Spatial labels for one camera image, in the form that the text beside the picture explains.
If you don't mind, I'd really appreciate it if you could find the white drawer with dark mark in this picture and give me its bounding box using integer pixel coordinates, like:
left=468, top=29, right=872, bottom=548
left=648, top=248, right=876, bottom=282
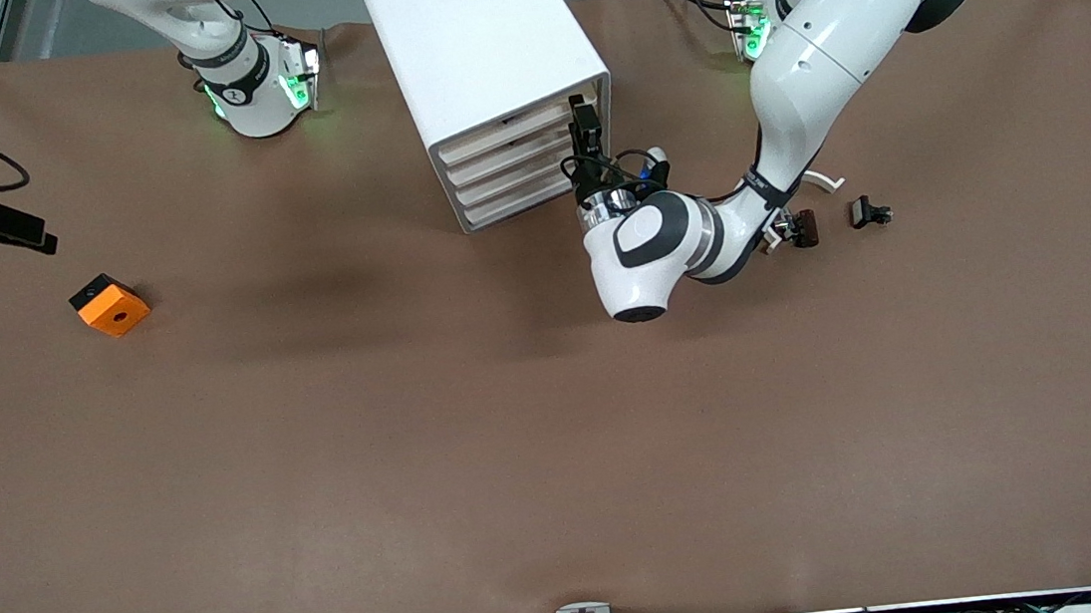
left=434, top=90, right=604, bottom=165

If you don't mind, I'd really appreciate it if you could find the orange and black box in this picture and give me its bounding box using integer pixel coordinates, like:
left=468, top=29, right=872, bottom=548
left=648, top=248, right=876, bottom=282
left=66, top=269, right=153, bottom=343

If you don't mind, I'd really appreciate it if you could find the small black clip part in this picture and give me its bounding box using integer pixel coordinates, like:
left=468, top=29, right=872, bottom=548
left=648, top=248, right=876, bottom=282
left=848, top=194, right=896, bottom=231

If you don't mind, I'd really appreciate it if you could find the brown table cover sheet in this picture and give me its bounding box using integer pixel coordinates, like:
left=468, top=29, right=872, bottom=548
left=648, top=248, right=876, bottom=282
left=0, top=0, right=1091, bottom=613

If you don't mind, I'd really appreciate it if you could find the white curved plastic arc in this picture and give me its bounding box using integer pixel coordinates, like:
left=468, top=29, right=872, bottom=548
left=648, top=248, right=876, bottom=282
left=755, top=167, right=852, bottom=255

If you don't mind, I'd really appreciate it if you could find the white drawer cabinet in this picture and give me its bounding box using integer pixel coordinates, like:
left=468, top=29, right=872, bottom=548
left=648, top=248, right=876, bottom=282
left=359, top=0, right=625, bottom=243

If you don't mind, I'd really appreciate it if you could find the small brown metal part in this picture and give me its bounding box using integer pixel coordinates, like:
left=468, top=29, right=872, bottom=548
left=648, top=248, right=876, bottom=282
left=776, top=206, right=821, bottom=252

